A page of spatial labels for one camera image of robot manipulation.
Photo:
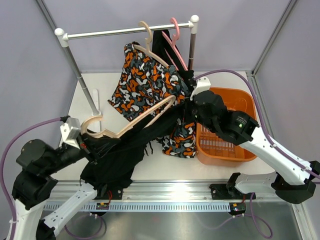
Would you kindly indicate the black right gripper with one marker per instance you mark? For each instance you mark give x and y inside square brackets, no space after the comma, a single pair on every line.
[188,105]

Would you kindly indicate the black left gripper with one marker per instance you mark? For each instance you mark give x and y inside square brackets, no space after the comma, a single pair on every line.
[94,146]

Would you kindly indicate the beige wooden hanger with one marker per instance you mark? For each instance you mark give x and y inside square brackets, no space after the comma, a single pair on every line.
[168,102]
[147,48]

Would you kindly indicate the black shorts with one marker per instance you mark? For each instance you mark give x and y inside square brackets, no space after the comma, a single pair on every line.
[161,48]
[113,172]

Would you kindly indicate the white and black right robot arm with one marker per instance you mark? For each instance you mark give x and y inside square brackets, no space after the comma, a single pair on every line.
[292,178]

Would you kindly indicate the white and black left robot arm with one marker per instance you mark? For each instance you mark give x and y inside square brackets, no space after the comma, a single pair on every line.
[33,186]

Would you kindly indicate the orange camouflage shorts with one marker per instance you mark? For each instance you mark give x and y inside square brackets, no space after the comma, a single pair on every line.
[145,82]

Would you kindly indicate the pink plastic hanger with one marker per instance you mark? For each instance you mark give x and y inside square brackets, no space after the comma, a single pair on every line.
[172,42]

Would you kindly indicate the orange plastic laundry basket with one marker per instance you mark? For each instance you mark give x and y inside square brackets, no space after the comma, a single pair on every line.
[229,119]

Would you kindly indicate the white and steel clothes rack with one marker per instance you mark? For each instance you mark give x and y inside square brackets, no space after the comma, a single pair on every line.
[64,39]

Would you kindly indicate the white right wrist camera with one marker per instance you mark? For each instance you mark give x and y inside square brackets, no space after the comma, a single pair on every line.
[202,84]

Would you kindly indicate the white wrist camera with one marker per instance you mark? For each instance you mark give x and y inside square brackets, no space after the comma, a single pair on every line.
[70,130]
[202,84]

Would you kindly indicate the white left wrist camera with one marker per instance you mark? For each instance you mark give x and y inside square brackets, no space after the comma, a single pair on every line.
[70,130]

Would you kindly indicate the white slotted cable duct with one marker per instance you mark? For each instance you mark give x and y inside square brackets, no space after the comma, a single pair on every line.
[157,207]

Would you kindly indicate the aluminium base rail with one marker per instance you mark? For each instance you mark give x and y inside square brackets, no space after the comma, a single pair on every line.
[155,191]

